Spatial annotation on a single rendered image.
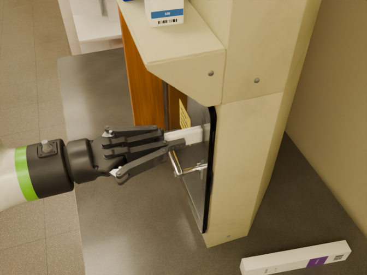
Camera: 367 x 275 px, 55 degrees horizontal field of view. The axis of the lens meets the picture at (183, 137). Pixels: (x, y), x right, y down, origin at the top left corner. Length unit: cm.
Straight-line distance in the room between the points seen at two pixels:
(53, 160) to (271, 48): 37
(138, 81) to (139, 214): 36
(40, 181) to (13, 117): 234
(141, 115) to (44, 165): 48
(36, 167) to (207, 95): 29
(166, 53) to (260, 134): 25
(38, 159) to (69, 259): 148
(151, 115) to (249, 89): 51
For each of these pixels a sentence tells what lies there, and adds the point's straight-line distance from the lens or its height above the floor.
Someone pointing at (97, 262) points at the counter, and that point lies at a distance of 94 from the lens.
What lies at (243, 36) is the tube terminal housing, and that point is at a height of 153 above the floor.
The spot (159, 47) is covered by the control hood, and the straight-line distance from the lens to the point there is 50.
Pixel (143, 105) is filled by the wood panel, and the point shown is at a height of 113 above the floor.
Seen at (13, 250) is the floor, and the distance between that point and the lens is 218.
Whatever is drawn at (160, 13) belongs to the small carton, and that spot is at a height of 153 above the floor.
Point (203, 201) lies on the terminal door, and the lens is 77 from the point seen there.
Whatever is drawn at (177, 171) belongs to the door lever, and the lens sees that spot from 72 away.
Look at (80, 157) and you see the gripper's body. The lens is 59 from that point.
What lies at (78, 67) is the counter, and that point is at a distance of 153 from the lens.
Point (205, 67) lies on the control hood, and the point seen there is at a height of 149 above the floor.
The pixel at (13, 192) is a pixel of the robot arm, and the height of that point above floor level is 132.
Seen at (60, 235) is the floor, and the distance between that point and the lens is 213.
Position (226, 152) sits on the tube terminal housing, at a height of 129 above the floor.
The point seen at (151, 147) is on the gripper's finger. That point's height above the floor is 132.
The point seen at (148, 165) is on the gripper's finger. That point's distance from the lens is 60.
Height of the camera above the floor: 177
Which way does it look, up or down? 45 degrees down
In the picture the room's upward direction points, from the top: straight up
